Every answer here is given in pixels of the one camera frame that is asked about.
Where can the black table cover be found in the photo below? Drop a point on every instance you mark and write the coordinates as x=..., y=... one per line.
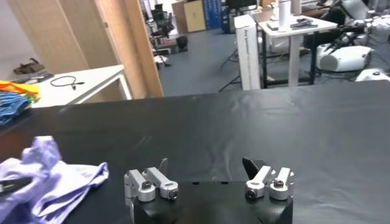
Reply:
x=274, y=128

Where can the black trash bin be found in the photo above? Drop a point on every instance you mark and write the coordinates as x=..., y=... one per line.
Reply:
x=182, y=44

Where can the black tripod stand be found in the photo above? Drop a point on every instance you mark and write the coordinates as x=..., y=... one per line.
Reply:
x=230, y=82

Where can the lavender t-shirt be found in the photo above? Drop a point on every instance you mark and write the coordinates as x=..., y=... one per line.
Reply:
x=61, y=182

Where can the orange garment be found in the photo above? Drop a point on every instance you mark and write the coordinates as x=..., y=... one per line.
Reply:
x=18, y=88

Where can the white standing desk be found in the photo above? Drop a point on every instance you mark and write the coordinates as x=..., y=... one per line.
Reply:
x=294, y=54

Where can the grey tablet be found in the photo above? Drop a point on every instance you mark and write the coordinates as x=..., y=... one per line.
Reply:
x=272, y=25

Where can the blue striped garment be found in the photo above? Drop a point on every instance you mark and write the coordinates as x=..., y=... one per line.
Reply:
x=12, y=106

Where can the black monitor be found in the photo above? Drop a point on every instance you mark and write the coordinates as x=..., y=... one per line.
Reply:
x=240, y=3

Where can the blue crates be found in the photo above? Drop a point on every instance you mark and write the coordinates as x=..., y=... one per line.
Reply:
x=213, y=13

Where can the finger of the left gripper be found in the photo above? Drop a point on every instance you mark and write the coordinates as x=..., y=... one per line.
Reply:
x=15, y=185

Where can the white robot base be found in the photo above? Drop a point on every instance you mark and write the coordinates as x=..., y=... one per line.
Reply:
x=344, y=59

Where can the dark brown bag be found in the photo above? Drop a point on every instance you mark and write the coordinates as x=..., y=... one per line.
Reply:
x=29, y=67

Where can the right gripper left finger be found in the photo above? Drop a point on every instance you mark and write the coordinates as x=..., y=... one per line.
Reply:
x=143, y=185

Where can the black desk gadget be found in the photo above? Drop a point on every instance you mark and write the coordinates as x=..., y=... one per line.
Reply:
x=304, y=23

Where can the white humanoid robot black shoulders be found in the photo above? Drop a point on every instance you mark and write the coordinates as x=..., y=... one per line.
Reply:
x=374, y=76

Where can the tall white cardboard box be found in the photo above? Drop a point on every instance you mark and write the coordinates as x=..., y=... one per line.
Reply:
x=248, y=51

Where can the white bottle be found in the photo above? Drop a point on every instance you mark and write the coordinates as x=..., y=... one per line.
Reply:
x=285, y=15

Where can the white table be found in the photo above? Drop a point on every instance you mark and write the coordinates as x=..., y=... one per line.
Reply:
x=94, y=82

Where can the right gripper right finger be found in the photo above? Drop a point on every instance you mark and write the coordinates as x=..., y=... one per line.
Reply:
x=278, y=184

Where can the wooden folding screen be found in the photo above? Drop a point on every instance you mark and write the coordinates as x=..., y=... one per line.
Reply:
x=76, y=36

